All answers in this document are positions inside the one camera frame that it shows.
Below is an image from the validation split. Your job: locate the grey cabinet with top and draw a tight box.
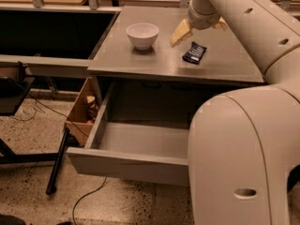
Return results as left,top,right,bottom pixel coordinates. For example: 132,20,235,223
89,7,263,127

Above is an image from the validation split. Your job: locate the open grey top drawer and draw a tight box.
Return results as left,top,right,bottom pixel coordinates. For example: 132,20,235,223
67,82,189,187

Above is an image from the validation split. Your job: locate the white ceramic bowl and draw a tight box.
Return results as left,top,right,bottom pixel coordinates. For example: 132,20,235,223
127,22,159,50

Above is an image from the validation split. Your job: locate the black floor cable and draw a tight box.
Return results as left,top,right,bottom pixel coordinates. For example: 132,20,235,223
12,82,108,225

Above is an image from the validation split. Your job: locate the metal railing frame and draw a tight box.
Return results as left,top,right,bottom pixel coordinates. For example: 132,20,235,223
0,0,300,19

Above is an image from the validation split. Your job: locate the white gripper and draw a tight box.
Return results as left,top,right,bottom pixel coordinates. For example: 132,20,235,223
170,5,228,46

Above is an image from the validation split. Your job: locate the black stand leg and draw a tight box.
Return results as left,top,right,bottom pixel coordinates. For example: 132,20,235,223
46,127,69,195

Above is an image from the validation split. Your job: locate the dark blue rxbar wrapper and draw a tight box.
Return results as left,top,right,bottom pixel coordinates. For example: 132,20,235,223
182,41,207,65

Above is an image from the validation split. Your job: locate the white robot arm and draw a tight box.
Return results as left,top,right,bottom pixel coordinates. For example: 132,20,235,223
187,0,300,225

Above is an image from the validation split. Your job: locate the wooden box on floor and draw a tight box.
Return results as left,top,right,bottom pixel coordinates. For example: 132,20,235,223
65,78,99,146

